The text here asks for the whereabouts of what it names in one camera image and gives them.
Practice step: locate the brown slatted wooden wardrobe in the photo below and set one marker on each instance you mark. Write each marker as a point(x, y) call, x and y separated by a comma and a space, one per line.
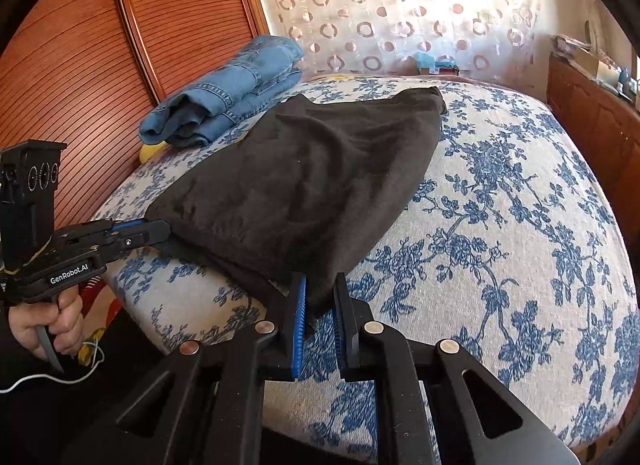
point(100, 70)

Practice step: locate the blue floral white pad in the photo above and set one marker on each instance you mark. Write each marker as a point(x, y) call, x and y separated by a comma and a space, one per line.
point(500, 225)

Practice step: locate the sheer circle-pattern curtain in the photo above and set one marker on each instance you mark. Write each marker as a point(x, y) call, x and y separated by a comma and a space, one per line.
point(400, 5)

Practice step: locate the brown wooden side cabinet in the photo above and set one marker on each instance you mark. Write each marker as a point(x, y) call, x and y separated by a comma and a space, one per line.
point(595, 115)

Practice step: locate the folded blue jeans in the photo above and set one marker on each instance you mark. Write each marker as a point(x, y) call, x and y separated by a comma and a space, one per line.
point(230, 90)

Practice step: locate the yellow plush cushion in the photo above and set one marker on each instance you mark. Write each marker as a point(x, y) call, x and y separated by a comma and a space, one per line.
point(150, 152)

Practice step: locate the open cardboard box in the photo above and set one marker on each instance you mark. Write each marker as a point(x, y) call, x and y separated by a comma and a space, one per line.
point(582, 55)

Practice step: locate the blue bottle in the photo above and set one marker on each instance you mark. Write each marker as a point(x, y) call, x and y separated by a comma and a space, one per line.
point(625, 79)

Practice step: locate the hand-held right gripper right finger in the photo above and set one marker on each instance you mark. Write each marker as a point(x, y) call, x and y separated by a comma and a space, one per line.
point(344, 332)

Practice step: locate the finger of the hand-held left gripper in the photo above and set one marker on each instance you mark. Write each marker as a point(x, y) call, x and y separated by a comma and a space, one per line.
point(131, 226)
point(147, 236)

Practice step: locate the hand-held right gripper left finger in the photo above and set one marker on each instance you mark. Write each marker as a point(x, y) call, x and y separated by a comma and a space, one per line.
point(299, 327)

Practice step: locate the blue tissue box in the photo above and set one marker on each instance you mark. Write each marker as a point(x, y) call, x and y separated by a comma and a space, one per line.
point(435, 65)

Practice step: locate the black pants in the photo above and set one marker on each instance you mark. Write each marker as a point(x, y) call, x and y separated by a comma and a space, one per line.
point(310, 180)

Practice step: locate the person's left hand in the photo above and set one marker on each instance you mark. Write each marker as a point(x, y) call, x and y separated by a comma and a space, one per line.
point(67, 330)

